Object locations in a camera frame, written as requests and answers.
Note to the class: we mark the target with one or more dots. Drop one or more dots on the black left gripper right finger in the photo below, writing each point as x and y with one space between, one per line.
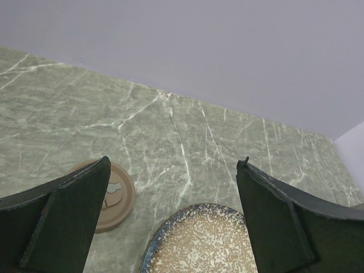
293 231

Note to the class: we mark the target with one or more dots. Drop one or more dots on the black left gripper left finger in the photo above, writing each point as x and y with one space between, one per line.
50 228

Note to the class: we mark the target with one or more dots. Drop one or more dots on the brown round lid far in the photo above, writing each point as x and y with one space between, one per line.
118 201

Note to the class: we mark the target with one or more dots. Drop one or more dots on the speckled ceramic plate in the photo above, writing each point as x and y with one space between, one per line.
202 237

